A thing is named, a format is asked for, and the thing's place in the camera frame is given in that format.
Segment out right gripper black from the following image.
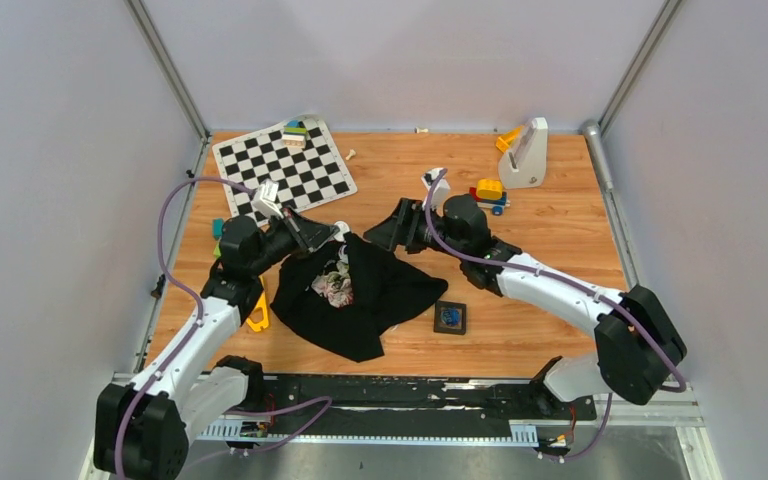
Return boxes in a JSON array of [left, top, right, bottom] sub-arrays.
[[363, 199, 466, 262]]

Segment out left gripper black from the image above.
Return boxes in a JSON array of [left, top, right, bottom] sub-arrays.
[[248, 205, 338, 277]]

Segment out black printed t-shirt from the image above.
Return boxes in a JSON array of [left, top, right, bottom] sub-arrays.
[[271, 233, 449, 363]]

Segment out black square frame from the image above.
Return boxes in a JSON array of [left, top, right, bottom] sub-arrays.
[[433, 300, 467, 335]]

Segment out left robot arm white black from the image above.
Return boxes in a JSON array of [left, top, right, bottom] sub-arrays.
[[92, 208, 349, 479]]

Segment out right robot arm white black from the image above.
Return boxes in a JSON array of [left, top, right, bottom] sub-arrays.
[[363, 194, 687, 418]]

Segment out black white chessboard mat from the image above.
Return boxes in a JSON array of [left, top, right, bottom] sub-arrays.
[[212, 115, 358, 213]]

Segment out teal toy block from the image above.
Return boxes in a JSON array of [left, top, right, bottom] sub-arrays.
[[211, 218, 224, 240]]

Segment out stacked coloured toy blocks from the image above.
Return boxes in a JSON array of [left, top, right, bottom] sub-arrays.
[[281, 120, 308, 149]]

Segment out yellow triangular plastic tool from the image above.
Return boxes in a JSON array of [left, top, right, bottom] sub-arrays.
[[245, 276, 270, 333]]

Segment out toy car with yellow block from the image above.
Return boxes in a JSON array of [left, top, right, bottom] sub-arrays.
[[469, 178, 510, 216]]

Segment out orange plastic piece behind stand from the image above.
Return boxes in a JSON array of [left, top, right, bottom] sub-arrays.
[[495, 125, 525, 153]]

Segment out white angled plastic stand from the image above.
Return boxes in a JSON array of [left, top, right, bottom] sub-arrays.
[[498, 117, 549, 190]]

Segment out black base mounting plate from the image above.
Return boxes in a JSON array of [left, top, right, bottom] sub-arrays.
[[240, 374, 597, 438]]

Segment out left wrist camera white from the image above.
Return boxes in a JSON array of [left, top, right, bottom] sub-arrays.
[[251, 179, 284, 219]]

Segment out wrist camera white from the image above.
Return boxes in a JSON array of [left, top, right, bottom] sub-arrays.
[[251, 179, 284, 219], [422, 167, 451, 210]]

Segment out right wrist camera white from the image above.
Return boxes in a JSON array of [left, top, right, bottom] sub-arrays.
[[422, 167, 451, 210]]

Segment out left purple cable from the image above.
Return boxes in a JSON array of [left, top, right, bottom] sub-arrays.
[[112, 176, 334, 480]]

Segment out purple cable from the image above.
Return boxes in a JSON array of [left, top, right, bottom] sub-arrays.
[[422, 168, 689, 464], [112, 176, 334, 480]]

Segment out aluminium rail frame front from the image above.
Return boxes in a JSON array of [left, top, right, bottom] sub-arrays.
[[79, 372, 723, 480]]

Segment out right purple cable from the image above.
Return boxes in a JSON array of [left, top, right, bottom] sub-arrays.
[[422, 168, 689, 464]]

